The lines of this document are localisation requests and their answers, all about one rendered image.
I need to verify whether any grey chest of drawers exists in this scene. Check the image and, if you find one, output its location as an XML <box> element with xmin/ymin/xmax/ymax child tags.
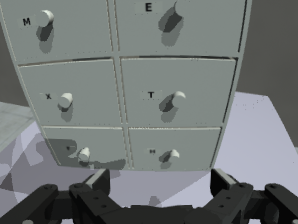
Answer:
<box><xmin>0</xmin><ymin>0</ymin><xmax>252</xmax><ymax>171</ymax></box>

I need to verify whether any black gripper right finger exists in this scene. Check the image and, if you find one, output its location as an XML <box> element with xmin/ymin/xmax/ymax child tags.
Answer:
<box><xmin>184</xmin><ymin>168</ymin><xmax>298</xmax><ymax>224</ymax></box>

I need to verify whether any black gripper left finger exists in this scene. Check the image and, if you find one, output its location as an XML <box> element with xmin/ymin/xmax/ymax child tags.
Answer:
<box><xmin>0</xmin><ymin>169</ymin><xmax>142</xmax><ymax>224</ymax></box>

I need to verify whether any grey drawer front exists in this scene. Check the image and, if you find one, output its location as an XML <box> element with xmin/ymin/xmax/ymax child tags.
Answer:
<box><xmin>129</xmin><ymin>127</ymin><xmax>221</xmax><ymax>169</ymax></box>
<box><xmin>0</xmin><ymin>0</ymin><xmax>113</xmax><ymax>61</ymax></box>
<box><xmin>43</xmin><ymin>125</ymin><xmax>129</xmax><ymax>169</ymax></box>
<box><xmin>121</xmin><ymin>55</ymin><xmax>236</xmax><ymax>124</ymax></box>
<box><xmin>19</xmin><ymin>57</ymin><xmax>122</xmax><ymax>124</ymax></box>
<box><xmin>115</xmin><ymin>0</ymin><xmax>245</xmax><ymax>53</ymax></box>

